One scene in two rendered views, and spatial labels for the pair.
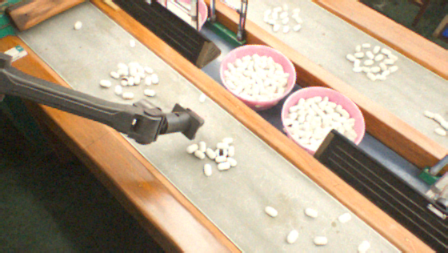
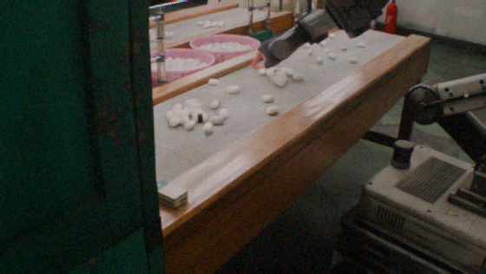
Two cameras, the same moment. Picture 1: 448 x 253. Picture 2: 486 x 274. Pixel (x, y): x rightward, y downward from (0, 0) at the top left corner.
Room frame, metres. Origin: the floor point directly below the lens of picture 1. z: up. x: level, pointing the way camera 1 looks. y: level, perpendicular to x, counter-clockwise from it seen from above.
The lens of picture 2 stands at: (0.83, 1.42, 1.22)
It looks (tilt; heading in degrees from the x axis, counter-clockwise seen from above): 25 degrees down; 265
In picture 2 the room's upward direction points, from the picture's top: 2 degrees clockwise
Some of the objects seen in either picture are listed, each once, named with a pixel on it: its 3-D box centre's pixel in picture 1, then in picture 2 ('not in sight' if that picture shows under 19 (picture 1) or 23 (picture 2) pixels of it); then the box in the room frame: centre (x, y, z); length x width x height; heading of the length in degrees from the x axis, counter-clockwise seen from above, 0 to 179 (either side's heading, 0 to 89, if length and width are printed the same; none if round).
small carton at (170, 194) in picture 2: (15, 53); (168, 193); (0.90, 0.74, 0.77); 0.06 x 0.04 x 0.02; 141
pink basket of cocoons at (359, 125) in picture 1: (319, 126); (225, 54); (0.75, -0.31, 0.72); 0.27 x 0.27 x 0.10
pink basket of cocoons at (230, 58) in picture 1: (256, 80); (175, 72); (0.93, -0.09, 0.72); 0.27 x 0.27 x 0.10
